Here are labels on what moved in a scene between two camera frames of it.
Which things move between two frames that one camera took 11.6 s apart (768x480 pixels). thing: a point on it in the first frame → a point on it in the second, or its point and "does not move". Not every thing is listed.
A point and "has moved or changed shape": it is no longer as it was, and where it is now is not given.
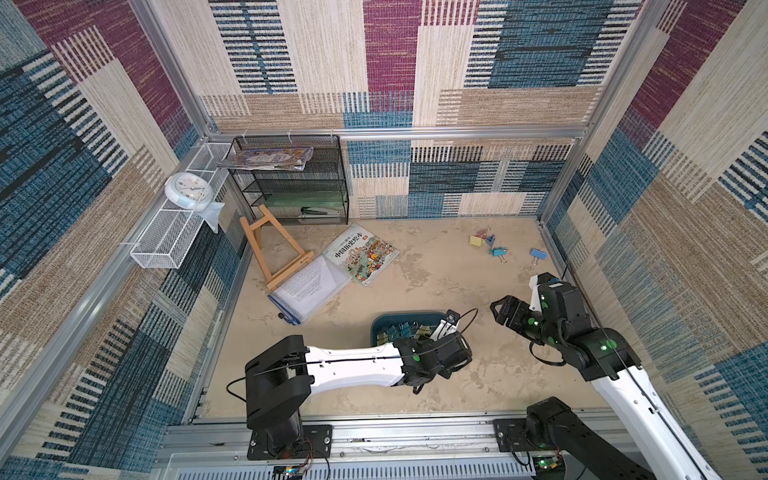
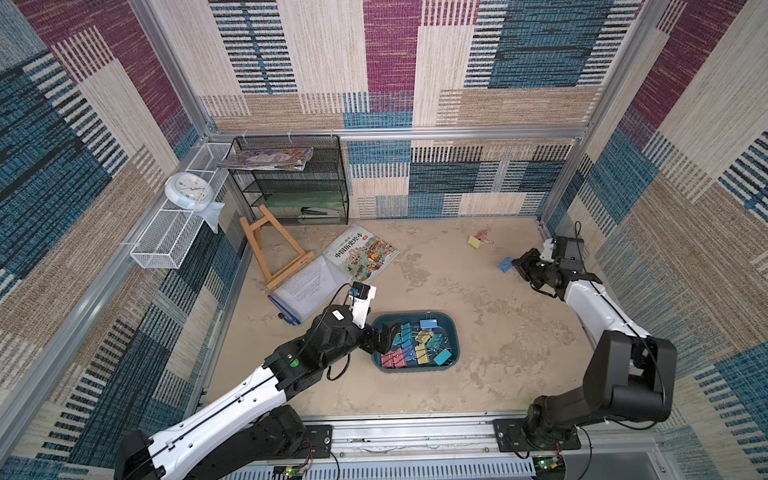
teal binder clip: (408, 329) does not move
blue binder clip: (538, 254) has moved or changed shape
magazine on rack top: (269, 159) does not move
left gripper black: (447, 373) → (383, 338)
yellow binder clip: (423, 331) has moved or changed shape
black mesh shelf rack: (316, 195) does not move
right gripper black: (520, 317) → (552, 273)
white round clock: (189, 191) does not move
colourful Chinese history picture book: (361, 254) does not move
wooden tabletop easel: (274, 282) does not move
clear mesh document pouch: (308, 290) does not move
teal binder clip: (500, 252) has moved or changed shape
